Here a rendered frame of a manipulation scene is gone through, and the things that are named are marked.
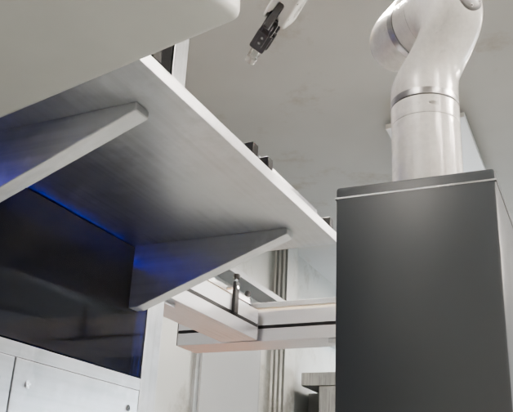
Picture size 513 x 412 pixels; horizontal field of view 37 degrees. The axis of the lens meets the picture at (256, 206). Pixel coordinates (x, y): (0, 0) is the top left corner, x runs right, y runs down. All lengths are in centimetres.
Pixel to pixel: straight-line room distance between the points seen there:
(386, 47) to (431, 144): 26
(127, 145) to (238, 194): 23
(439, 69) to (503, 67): 415
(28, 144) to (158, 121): 19
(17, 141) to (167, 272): 50
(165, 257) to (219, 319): 60
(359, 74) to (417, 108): 414
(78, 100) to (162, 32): 33
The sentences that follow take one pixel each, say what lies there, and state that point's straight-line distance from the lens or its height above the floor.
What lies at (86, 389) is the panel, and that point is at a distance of 143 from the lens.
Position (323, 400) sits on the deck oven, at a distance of 836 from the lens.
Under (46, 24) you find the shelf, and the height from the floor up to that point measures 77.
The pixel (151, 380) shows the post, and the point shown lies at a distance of 160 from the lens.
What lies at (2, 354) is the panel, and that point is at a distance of 127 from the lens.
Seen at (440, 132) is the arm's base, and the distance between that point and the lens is 132.
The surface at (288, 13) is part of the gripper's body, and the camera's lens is 145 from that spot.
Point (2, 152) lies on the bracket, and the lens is 114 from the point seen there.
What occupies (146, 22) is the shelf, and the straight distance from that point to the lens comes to 72.
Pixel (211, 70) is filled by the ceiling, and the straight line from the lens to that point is 548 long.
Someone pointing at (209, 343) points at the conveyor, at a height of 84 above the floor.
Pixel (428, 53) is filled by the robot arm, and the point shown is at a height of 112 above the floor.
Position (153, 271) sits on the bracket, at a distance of 153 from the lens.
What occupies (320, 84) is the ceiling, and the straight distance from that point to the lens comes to 558.
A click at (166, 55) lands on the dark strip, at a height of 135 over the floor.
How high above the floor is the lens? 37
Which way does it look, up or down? 22 degrees up
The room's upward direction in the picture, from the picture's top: 3 degrees clockwise
